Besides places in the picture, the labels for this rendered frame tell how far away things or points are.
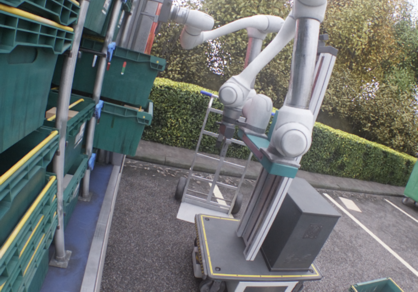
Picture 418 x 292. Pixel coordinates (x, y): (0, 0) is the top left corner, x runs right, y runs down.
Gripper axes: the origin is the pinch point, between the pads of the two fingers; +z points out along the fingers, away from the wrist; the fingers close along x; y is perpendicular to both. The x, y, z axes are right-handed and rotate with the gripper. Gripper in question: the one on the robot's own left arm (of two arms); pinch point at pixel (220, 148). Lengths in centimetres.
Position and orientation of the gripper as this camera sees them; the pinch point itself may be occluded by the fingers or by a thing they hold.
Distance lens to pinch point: 124.8
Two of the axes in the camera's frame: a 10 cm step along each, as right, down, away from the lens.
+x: 1.4, 3.2, -9.4
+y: -9.5, -2.3, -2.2
